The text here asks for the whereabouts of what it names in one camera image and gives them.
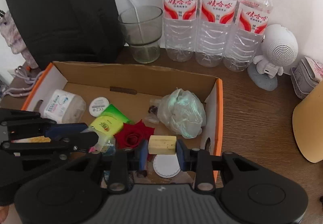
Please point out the clear cotton swab box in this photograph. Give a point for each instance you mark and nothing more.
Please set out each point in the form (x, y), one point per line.
(63, 106)

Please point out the white ridged round lid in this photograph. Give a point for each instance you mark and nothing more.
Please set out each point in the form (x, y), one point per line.
(166, 166)

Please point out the red artificial rose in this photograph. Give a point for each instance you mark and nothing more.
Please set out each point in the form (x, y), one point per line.
(132, 135)

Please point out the small patterned tin box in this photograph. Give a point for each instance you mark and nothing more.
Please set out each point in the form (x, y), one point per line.
(307, 77)

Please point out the clear drinking straw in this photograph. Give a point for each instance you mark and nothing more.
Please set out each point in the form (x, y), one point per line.
(137, 16)

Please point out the mottled purple vase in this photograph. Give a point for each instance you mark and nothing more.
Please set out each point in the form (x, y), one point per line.
(15, 37)

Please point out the red cardboard box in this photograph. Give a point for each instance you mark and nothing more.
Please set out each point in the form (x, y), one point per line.
(126, 80)

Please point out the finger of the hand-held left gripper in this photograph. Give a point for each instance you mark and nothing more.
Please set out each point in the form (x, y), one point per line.
(65, 129)
(80, 140)

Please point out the teal small packet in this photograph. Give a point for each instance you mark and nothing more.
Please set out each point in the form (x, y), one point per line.
(109, 147)

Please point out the black paper bag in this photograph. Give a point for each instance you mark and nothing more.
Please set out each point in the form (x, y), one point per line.
(63, 12)

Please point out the green tissue packet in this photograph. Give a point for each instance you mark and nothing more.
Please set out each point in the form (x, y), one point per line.
(111, 120)

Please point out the small dark brown object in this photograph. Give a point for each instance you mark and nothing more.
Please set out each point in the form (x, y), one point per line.
(152, 109)

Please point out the yellow thermos jug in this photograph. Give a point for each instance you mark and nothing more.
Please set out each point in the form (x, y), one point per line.
(313, 128)

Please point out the iridescent plastic bag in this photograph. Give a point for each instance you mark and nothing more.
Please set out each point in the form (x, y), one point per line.
(181, 113)

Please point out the clear water bottle red label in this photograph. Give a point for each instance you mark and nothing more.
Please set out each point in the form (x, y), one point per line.
(249, 25)
(180, 12)
(218, 17)

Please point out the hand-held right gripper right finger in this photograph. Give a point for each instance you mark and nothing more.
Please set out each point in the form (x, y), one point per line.
(181, 156)

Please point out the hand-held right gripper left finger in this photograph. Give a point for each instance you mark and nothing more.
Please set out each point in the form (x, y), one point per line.
(143, 156)

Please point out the clear glass cup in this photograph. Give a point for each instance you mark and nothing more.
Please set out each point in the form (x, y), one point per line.
(143, 37)

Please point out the small white round case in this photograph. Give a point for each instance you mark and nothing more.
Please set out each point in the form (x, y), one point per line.
(99, 106)

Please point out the pale yellow rectangular block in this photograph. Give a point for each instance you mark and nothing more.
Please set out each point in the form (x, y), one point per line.
(161, 144)

